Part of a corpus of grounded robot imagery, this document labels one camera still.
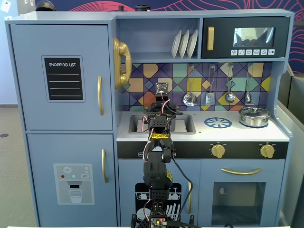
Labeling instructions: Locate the steel cooking pot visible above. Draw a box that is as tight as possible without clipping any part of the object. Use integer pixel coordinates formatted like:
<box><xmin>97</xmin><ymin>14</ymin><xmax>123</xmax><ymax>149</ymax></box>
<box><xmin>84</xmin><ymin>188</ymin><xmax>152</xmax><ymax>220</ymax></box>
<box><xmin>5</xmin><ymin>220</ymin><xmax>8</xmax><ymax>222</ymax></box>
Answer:
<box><xmin>238</xmin><ymin>106</ymin><xmax>272</xmax><ymax>128</ymax></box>

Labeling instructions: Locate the black toy microwave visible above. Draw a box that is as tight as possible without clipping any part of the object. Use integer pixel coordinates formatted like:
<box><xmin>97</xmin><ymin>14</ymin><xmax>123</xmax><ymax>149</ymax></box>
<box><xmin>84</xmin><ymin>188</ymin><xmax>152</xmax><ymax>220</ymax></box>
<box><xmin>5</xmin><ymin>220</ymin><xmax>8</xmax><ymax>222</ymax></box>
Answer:
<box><xmin>201</xmin><ymin>17</ymin><xmax>291</xmax><ymax>59</ymax></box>

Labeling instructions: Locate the blue oven door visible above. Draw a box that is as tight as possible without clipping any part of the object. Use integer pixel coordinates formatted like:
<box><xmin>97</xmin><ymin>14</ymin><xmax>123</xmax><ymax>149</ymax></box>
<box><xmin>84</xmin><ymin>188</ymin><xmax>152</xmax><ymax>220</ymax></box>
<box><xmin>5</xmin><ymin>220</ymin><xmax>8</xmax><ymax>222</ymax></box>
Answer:
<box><xmin>199</xmin><ymin>159</ymin><xmax>286</xmax><ymax>227</ymax></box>

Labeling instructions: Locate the black wrist camera board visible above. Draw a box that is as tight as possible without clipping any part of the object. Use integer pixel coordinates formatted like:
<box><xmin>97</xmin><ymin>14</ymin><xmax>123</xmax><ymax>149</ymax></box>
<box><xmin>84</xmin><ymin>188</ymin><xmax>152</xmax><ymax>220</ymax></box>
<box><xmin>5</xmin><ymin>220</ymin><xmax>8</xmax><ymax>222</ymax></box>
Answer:
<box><xmin>155</xmin><ymin>82</ymin><xmax>172</xmax><ymax>103</ymax></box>

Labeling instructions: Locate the thin black cable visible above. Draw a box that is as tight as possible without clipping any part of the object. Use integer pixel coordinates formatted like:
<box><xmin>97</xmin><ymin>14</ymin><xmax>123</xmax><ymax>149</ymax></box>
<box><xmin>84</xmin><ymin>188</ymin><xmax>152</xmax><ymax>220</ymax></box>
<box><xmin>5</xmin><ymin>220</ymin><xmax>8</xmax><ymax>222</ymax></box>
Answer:
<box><xmin>170</xmin><ymin>152</ymin><xmax>194</xmax><ymax>225</ymax></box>

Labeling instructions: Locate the black dome object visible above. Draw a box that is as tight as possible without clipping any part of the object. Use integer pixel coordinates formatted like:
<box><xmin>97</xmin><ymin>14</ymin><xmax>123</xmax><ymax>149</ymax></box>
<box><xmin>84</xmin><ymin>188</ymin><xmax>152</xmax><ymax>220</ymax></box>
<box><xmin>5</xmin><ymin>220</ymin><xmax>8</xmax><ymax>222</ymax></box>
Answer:
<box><xmin>35</xmin><ymin>0</ymin><xmax>57</xmax><ymax>12</ymax></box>

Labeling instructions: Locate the robot controller board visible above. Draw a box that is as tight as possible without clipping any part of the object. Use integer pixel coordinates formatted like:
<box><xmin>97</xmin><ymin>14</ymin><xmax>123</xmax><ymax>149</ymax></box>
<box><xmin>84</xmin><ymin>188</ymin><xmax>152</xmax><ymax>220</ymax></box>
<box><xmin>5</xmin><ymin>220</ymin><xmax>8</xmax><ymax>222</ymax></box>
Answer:
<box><xmin>149</xmin><ymin>217</ymin><xmax>168</xmax><ymax>228</ymax></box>

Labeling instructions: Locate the steel slotted spatula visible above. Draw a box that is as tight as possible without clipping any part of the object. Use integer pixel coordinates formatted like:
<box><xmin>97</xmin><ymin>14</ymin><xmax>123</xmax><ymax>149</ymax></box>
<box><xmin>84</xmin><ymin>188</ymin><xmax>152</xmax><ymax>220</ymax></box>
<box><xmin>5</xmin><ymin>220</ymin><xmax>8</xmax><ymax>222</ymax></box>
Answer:
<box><xmin>205</xmin><ymin>63</ymin><xmax>216</xmax><ymax>106</ymax></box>

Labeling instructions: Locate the blue dishwasher door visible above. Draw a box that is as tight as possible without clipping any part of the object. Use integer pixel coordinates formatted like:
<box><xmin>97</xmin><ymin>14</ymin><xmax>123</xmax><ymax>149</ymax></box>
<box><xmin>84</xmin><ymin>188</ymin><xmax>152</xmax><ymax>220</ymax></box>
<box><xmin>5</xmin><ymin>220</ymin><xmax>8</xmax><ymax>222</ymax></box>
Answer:
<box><xmin>118</xmin><ymin>159</ymin><xmax>201</xmax><ymax>227</ymax></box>

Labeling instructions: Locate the white toy plate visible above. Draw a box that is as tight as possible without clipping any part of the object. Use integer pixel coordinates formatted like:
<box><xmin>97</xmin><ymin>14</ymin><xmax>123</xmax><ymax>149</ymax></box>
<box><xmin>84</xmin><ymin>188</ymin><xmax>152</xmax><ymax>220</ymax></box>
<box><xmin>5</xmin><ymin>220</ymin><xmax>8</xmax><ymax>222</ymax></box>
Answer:
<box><xmin>186</xmin><ymin>29</ymin><xmax>199</xmax><ymax>59</ymax></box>
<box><xmin>171</xmin><ymin>29</ymin><xmax>182</xmax><ymax>59</ymax></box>
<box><xmin>179</xmin><ymin>29</ymin><xmax>190</xmax><ymax>59</ymax></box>

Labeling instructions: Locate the steel pot lid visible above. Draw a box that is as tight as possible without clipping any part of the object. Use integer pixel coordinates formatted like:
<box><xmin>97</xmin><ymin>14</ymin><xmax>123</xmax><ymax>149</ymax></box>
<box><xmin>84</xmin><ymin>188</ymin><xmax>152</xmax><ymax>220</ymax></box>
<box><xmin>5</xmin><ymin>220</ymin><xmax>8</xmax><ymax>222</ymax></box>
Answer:
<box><xmin>239</xmin><ymin>106</ymin><xmax>272</xmax><ymax>118</ymax></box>

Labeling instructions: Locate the small steel spoon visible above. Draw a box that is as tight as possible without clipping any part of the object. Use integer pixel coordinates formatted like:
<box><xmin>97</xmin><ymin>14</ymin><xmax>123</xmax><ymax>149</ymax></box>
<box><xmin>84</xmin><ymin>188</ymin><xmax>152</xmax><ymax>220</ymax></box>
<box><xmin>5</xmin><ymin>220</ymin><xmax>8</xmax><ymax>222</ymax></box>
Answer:
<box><xmin>244</xmin><ymin>62</ymin><xmax>254</xmax><ymax>104</ymax></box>

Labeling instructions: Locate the blue fridge door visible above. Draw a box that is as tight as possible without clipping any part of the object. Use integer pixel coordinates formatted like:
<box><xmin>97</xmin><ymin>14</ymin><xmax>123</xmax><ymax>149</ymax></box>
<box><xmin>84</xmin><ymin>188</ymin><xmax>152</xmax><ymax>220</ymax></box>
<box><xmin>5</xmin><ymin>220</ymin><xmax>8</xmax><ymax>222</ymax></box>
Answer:
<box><xmin>9</xmin><ymin>23</ymin><xmax>114</xmax><ymax>131</ymax></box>

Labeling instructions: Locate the gold fridge door handle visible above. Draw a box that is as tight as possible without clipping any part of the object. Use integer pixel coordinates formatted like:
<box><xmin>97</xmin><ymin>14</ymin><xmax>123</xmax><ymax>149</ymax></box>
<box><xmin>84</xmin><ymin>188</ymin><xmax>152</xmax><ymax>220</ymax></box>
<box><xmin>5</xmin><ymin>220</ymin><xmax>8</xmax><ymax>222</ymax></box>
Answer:
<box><xmin>97</xmin><ymin>76</ymin><xmax>105</xmax><ymax>116</ymax></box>

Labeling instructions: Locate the steel slotted spoon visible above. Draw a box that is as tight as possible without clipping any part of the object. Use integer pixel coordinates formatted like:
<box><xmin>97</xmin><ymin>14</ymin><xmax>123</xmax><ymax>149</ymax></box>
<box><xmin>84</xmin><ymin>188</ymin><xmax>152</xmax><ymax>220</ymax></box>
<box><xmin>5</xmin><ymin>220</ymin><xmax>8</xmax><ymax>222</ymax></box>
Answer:
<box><xmin>182</xmin><ymin>63</ymin><xmax>198</xmax><ymax>107</ymax></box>

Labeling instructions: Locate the gray toy sink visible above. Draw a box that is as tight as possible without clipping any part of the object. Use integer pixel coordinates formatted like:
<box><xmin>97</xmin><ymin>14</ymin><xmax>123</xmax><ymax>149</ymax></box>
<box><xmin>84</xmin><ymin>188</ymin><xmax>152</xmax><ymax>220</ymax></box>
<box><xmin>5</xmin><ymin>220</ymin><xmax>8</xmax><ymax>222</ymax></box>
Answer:
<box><xmin>128</xmin><ymin>114</ymin><xmax>197</xmax><ymax>135</ymax></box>

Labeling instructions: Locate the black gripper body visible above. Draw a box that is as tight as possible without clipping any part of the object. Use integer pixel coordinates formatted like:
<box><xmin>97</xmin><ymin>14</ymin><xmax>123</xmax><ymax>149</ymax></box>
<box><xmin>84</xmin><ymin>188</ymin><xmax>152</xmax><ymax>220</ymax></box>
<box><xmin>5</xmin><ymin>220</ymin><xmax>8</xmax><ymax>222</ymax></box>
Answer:
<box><xmin>143</xmin><ymin>101</ymin><xmax>183</xmax><ymax>120</ymax></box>

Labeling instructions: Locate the gold oven handle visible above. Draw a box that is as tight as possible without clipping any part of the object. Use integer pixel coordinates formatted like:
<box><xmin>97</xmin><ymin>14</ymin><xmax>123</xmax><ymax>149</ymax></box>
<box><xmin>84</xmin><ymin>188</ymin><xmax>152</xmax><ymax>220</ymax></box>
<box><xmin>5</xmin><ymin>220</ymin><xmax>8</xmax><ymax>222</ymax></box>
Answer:
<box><xmin>221</xmin><ymin>168</ymin><xmax>263</xmax><ymax>176</ymax></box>

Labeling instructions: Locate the blue freezer door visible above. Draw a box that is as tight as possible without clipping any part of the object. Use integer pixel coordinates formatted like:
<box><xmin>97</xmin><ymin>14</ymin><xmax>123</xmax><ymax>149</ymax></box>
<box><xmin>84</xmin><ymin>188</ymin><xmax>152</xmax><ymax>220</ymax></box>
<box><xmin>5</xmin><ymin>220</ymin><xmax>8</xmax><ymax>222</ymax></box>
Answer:
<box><xmin>26</xmin><ymin>133</ymin><xmax>118</xmax><ymax>227</ymax></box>

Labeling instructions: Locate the gold stove knob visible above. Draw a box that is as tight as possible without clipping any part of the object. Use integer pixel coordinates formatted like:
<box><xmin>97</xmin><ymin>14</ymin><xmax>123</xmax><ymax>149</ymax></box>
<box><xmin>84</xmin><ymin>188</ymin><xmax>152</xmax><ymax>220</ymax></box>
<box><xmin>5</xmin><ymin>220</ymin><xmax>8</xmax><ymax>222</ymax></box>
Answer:
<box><xmin>259</xmin><ymin>144</ymin><xmax>276</xmax><ymax>159</ymax></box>
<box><xmin>210</xmin><ymin>144</ymin><xmax>226</xmax><ymax>159</ymax></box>

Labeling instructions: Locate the gold dishwasher handle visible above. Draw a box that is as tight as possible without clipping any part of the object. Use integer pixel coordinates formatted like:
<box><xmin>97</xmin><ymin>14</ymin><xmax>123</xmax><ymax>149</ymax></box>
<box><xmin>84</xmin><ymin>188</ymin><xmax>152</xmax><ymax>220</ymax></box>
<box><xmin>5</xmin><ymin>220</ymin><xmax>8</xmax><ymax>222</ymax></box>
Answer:
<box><xmin>187</xmin><ymin>181</ymin><xmax>193</xmax><ymax>214</ymax></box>

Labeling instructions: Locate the blue toy kitchen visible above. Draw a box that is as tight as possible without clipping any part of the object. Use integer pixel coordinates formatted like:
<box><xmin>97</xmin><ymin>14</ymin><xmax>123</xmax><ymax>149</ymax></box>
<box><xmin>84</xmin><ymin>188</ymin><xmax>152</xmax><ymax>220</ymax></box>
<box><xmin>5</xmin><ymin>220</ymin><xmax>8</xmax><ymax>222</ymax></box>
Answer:
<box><xmin>4</xmin><ymin>9</ymin><xmax>295</xmax><ymax>228</ymax></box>

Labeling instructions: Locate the steel ladle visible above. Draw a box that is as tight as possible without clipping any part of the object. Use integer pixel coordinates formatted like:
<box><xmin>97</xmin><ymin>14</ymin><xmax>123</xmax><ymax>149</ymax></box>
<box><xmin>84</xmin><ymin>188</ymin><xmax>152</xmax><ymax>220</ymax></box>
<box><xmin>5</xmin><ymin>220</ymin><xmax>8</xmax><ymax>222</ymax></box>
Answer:
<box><xmin>224</xmin><ymin>63</ymin><xmax>236</xmax><ymax>104</ymax></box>

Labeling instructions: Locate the gold microwave handle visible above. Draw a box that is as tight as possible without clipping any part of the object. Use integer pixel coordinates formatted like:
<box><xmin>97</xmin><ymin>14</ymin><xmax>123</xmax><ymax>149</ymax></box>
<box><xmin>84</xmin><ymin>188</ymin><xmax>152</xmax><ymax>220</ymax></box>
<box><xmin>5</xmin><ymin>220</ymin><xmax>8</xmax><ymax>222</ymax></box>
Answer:
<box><xmin>207</xmin><ymin>26</ymin><xmax>215</xmax><ymax>51</ymax></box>

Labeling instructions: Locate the gold toy telephone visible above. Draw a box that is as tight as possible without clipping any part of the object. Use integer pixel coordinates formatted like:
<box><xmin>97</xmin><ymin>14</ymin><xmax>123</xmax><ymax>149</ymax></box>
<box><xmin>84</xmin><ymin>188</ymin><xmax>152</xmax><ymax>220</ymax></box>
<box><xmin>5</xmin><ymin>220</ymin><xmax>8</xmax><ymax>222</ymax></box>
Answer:
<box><xmin>113</xmin><ymin>37</ymin><xmax>133</xmax><ymax>90</ymax></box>

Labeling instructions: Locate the gold freezer door handle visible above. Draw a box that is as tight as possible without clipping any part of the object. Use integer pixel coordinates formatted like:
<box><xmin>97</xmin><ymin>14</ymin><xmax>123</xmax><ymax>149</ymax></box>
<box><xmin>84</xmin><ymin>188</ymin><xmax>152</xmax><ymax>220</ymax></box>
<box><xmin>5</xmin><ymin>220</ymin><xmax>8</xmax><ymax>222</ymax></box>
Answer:
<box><xmin>101</xmin><ymin>149</ymin><xmax>109</xmax><ymax>184</ymax></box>

